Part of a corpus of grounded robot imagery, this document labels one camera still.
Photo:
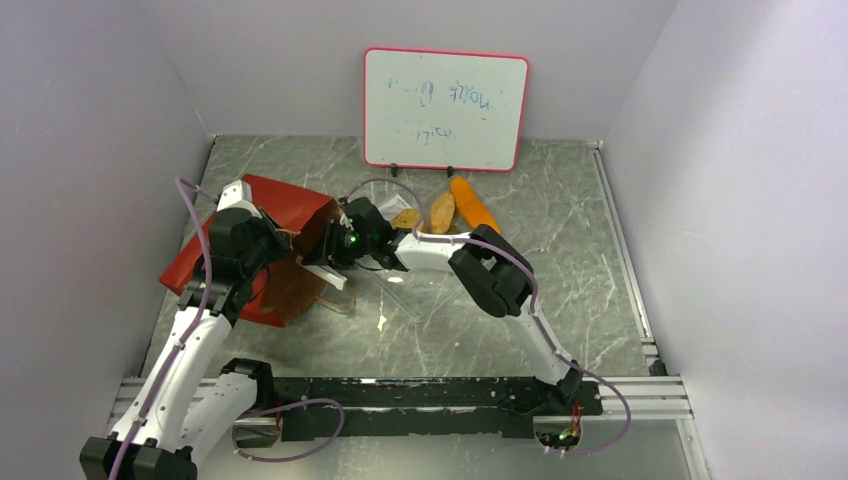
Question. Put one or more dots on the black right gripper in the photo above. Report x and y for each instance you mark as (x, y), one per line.
(329, 254)

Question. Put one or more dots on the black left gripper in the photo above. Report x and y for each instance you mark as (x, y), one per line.
(280, 241)

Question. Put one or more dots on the yellow fake bread roll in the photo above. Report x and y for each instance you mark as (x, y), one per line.
(408, 219)

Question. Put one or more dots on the metal tongs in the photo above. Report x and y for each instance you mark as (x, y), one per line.
(328, 275)

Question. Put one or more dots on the red brown paper bag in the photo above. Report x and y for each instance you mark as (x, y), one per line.
(285, 290)

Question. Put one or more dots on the orange fake bread loaf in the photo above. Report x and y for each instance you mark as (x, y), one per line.
(469, 205)

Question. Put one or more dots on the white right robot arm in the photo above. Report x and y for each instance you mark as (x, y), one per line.
(498, 279)

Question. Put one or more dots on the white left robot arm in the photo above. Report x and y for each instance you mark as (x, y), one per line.
(164, 434)

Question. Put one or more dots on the clear plastic packet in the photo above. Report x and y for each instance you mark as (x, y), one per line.
(392, 205)

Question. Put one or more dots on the clear plastic tray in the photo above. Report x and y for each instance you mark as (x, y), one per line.
(421, 293)

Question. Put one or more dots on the pink framed whiteboard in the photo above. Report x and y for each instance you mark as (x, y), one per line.
(443, 110)

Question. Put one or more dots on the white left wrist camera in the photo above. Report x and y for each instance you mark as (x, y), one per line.
(237, 194)

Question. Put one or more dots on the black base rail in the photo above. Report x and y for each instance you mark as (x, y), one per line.
(383, 407)

